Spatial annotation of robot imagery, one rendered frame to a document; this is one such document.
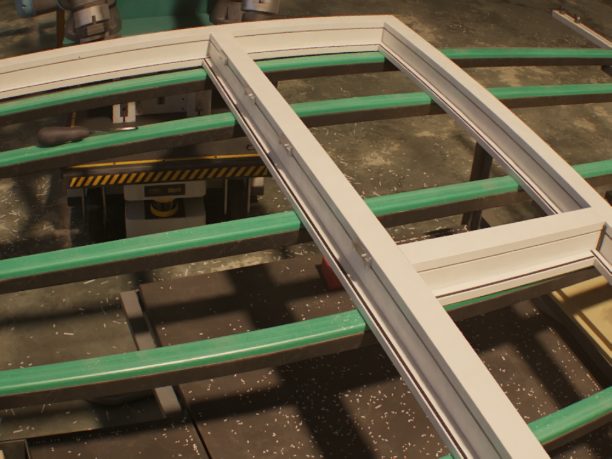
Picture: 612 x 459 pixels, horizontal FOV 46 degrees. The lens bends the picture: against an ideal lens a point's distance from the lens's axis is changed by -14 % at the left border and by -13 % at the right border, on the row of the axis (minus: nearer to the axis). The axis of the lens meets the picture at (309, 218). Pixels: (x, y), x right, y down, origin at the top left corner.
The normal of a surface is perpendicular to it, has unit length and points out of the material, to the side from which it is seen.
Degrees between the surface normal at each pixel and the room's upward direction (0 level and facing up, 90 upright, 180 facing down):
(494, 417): 0
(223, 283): 0
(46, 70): 90
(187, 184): 90
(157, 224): 90
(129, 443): 0
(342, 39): 90
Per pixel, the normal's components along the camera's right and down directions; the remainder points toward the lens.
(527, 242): 0.36, 0.55
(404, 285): 0.07, -0.83
